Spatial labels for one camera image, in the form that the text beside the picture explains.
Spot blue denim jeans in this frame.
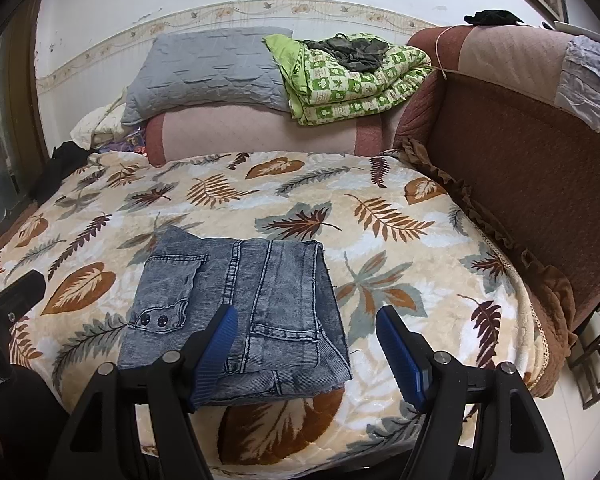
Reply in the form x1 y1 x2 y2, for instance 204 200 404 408
118 226 352 405

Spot brown wooden rack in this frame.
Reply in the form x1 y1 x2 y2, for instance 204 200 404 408
567 306 600 411

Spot black garment on edge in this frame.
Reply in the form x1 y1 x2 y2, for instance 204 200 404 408
29 141 92 205

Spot cream floral cloth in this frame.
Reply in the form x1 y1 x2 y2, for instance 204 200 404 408
70 92 130 150

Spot colourful snack packet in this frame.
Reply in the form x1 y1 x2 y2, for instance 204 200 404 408
98 127 146 156

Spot leaf pattern cream blanket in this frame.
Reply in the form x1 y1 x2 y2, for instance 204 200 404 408
0 152 548 479

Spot grey quilted pillow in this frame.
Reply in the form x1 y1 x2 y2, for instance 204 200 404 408
121 26 292 127

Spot green patterned folded quilt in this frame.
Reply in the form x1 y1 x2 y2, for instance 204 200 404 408
264 34 432 127

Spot white cloth on sofa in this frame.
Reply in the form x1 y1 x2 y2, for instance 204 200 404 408
554 36 600 132

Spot dark grey crumpled garment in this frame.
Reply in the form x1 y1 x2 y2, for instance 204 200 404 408
303 34 390 73

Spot black item on sofa top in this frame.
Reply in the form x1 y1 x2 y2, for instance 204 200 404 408
464 10 524 26

